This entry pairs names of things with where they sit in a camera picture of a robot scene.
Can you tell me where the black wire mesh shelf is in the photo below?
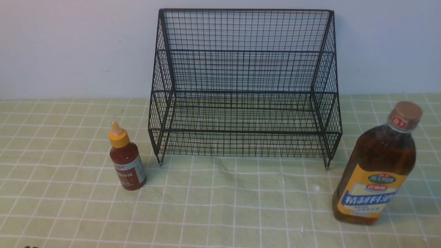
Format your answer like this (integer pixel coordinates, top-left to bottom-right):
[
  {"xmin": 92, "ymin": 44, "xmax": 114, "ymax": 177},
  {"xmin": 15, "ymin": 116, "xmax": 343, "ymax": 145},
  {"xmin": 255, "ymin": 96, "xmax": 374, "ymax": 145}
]
[{"xmin": 148, "ymin": 8, "xmax": 343, "ymax": 169}]

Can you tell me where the small red sauce bottle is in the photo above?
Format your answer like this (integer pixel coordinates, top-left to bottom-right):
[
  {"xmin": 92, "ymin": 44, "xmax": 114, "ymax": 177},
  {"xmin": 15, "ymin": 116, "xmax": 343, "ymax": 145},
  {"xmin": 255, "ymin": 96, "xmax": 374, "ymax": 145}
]
[{"xmin": 109, "ymin": 121, "xmax": 147, "ymax": 190}]

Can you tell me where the large brown cooking wine bottle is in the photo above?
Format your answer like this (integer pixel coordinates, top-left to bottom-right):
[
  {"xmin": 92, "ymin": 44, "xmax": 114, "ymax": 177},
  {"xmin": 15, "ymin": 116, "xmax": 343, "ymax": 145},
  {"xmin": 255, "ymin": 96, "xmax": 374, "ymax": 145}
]
[{"xmin": 332, "ymin": 101, "xmax": 423, "ymax": 225}]

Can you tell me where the green checked tablecloth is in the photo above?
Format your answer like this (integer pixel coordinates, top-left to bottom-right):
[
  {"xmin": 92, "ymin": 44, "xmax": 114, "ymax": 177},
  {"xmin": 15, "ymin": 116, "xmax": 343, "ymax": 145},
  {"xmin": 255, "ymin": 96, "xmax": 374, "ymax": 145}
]
[{"xmin": 0, "ymin": 94, "xmax": 441, "ymax": 248}]

